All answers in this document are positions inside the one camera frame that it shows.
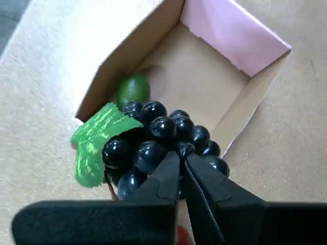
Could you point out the black toy grapes with leaf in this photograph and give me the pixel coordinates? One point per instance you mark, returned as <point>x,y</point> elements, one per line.
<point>158,127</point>

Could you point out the red toy pomegranate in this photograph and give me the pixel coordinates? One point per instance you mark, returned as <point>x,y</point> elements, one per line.
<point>182,237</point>

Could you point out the round green toy fruit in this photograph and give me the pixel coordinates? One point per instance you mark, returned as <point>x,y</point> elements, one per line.
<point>134,89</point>

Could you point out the pink cardboard box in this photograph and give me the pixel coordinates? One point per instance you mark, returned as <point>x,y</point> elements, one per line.
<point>230,33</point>

